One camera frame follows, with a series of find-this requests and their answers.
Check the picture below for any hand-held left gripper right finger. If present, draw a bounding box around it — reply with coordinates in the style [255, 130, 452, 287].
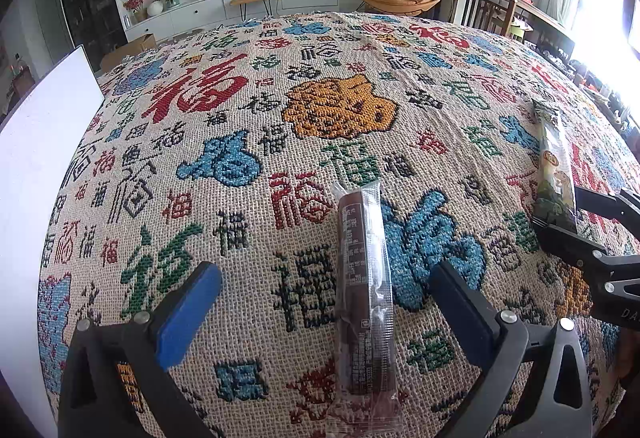
[429, 261, 593, 438]

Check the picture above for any red flower arrangement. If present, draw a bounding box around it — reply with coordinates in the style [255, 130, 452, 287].
[122, 0, 147, 24]

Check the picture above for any printed woven tablecloth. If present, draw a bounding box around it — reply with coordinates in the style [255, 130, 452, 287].
[37, 11, 640, 438]

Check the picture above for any dark wooden chair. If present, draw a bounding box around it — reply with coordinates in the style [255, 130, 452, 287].
[452, 0, 518, 36]

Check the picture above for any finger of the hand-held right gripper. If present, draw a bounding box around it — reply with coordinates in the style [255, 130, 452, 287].
[532, 217, 608, 279]
[574, 185, 640, 224]

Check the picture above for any brown cardboard box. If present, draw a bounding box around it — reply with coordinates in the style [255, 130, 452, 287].
[100, 33, 157, 72]

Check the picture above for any brown chocolate bar packet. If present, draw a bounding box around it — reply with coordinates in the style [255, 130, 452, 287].
[324, 182, 401, 438]

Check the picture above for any long silver-brown snack packet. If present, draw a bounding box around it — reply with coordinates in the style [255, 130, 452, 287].
[531, 98, 578, 231]

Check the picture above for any dark framed window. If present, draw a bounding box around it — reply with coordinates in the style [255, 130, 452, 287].
[572, 0, 640, 64]

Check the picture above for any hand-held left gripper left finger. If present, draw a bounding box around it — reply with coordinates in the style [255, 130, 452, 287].
[57, 261, 223, 438]

